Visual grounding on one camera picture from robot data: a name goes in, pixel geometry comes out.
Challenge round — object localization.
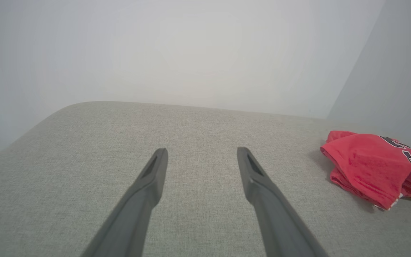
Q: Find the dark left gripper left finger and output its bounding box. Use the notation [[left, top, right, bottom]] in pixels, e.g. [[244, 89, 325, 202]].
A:
[[81, 148, 169, 257]]

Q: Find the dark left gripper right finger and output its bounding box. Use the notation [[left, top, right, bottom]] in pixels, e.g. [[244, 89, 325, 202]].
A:
[[237, 147, 329, 257]]

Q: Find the red and white jersey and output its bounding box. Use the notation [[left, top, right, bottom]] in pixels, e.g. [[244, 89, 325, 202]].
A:
[[320, 130, 411, 211]]

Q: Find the grey fabric sofa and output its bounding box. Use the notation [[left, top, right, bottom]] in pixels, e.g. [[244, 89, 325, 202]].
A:
[[0, 101, 411, 257]]

